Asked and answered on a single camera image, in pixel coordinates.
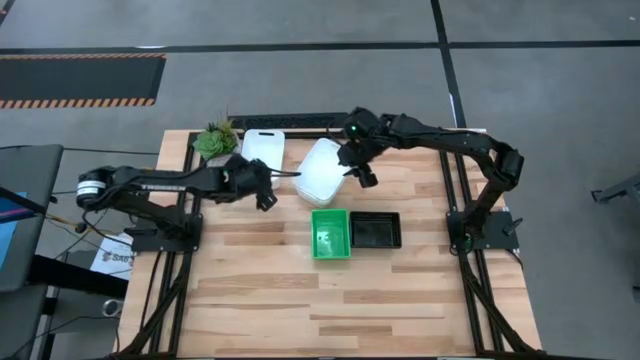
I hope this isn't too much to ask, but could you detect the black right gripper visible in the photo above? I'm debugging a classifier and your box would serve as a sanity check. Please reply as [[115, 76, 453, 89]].
[[336, 139, 380, 190]]

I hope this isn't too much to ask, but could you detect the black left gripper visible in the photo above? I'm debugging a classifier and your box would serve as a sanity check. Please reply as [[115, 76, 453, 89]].
[[218, 155, 302, 212]]

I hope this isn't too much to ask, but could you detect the white plastic storage bin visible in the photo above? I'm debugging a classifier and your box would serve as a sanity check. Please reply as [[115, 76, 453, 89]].
[[241, 128, 287, 191], [292, 137, 350, 209]]

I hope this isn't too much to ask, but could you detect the black slotted plastic basket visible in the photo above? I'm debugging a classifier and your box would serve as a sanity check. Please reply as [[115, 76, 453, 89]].
[[348, 210, 403, 250]]

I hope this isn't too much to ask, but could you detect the green slotted plastic basket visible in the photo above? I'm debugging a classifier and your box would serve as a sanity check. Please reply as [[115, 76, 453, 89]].
[[310, 208, 352, 261]]

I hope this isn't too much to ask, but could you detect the potted green succulent plant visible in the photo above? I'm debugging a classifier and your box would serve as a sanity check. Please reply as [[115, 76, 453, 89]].
[[192, 115, 241, 169]]

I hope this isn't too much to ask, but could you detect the white printed paper sheet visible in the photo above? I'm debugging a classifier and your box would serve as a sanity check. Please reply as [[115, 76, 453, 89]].
[[89, 232, 135, 281]]

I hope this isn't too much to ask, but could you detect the grey tape roll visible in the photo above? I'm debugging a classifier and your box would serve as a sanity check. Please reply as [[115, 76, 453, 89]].
[[101, 298, 124, 319]]

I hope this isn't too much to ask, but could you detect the black hazard-striped floor mat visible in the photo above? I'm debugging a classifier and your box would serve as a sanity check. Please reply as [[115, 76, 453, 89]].
[[0, 53, 167, 110]]

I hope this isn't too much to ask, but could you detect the black aluminium table frame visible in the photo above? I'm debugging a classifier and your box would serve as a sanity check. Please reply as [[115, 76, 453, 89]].
[[117, 127, 546, 360]]

